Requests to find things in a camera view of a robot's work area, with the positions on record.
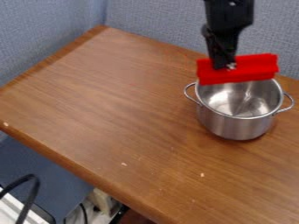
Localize stainless steel pot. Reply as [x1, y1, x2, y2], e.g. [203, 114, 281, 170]
[183, 79, 295, 141]

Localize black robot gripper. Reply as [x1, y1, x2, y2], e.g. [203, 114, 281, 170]
[201, 0, 255, 70]

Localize red rectangular block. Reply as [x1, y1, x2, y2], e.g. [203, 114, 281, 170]
[196, 53, 279, 85]

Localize black and white chair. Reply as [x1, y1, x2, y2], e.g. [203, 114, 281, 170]
[0, 173, 57, 224]

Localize white items under table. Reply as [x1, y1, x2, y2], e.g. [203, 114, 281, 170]
[63, 188, 127, 224]

